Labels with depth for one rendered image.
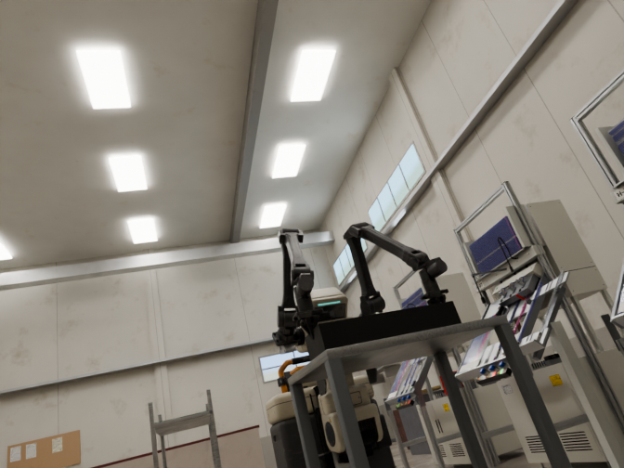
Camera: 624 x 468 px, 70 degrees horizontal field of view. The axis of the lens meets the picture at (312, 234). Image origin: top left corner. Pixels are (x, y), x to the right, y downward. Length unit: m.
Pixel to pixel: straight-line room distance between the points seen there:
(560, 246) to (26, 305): 12.65
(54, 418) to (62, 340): 1.87
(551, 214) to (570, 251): 0.30
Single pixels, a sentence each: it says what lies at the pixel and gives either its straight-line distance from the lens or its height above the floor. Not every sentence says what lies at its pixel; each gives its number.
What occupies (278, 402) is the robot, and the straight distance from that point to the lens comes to 2.34.
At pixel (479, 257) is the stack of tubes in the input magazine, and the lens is 3.81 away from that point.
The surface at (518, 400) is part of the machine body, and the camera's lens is 3.65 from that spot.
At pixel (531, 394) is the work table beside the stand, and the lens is 1.72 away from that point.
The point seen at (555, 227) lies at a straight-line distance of 3.69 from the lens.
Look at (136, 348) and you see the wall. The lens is 12.99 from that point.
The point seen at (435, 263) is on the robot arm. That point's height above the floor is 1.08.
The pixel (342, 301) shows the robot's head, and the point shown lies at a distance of 2.22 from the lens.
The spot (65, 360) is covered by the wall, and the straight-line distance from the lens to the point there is 13.26.
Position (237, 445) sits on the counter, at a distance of 6.68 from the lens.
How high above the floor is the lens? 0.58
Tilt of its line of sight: 24 degrees up
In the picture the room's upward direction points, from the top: 15 degrees counter-clockwise
